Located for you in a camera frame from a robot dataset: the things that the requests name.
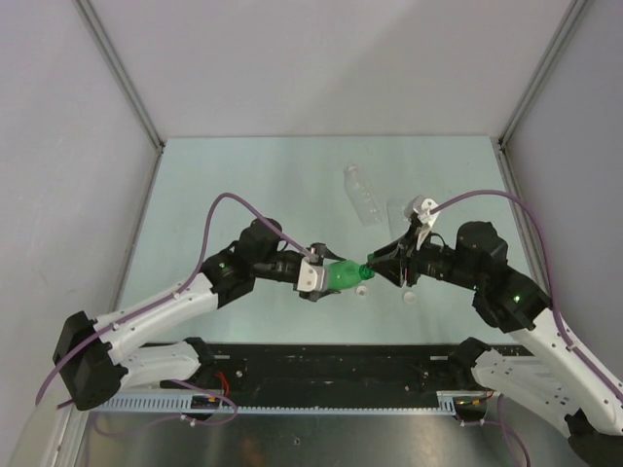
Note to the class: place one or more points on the clear plastic bottle near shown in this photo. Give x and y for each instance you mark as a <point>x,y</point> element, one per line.
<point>398,212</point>

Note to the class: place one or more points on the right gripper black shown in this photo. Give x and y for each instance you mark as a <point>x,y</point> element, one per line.
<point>394,269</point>

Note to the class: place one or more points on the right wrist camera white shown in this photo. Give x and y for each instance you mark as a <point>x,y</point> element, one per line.
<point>421,209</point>

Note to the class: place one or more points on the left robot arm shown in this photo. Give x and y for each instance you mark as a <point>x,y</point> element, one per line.
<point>98,357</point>

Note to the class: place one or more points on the white bottle cap right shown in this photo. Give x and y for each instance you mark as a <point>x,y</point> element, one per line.
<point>409,297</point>

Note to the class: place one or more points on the green bottle cap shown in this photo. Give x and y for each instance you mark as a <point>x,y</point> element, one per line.
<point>365,273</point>

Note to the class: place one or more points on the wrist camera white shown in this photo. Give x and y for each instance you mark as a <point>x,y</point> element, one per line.
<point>311,277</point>
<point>421,209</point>

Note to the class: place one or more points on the clear plastic bottle far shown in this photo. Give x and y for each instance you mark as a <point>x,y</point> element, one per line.
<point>362,196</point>

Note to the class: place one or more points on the aluminium corner post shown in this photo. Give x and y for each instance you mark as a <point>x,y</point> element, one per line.
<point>564,32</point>
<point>119,72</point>

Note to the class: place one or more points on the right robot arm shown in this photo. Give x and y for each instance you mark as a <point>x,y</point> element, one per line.
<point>569,396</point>

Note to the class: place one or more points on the green plastic bottle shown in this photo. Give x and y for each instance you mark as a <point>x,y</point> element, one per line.
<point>343,275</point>

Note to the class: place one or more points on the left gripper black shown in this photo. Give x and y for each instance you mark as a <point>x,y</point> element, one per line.
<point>320,251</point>

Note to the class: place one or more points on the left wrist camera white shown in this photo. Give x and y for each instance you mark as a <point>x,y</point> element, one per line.
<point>311,277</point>

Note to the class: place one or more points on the right aluminium corner post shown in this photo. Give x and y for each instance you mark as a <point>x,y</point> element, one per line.
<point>564,32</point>

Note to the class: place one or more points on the left aluminium corner post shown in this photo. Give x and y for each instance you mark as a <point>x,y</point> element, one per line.
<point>119,72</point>

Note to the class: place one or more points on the clear plastic bottle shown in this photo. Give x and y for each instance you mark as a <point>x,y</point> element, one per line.
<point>398,212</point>
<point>362,196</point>

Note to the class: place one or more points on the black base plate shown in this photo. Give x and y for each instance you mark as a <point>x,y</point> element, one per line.
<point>307,372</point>

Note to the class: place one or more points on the grey slotted cable duct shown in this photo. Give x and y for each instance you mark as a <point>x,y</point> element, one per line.
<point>196,403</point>

